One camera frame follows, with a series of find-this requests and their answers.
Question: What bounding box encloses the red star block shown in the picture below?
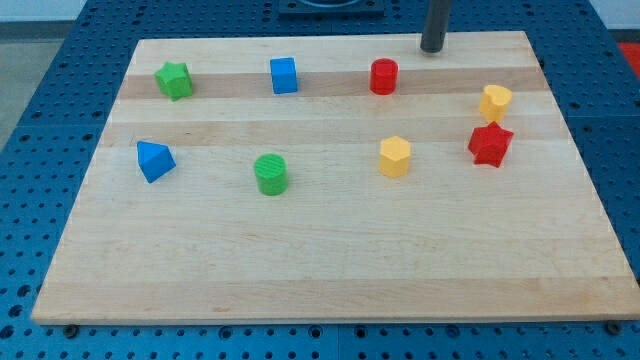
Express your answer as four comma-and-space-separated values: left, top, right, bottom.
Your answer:
468, 122, 514, 168

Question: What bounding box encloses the yellow hexagon block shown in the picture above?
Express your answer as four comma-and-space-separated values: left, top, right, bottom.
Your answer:
378, 136, 411, 178

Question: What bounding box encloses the green cylinder block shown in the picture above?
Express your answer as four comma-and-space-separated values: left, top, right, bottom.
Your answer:
254, 153, 288, 196

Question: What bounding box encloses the green star block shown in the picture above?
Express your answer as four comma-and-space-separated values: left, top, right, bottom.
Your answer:
154, 62, 193, 101

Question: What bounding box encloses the wooden board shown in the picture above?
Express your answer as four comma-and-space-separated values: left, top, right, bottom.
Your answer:
32, 31, 639, 325

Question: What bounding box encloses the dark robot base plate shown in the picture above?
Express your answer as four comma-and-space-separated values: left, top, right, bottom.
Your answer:
276, 0, 385, 18

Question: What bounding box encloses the blue cube block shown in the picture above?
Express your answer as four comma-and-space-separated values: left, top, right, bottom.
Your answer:
269, 57, 298, 94

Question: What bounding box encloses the blue triangle block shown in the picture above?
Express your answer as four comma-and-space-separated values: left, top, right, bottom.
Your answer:
136, 141, 176, 183

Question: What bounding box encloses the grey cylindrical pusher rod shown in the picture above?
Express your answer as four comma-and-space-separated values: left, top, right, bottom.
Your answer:
420, 0, 453, 54

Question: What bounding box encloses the red cylinder block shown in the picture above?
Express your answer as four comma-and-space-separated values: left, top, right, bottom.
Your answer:
369, 58, 399, 95

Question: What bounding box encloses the yellow heart block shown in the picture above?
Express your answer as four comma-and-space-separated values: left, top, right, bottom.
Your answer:
478, 84, 513, 123

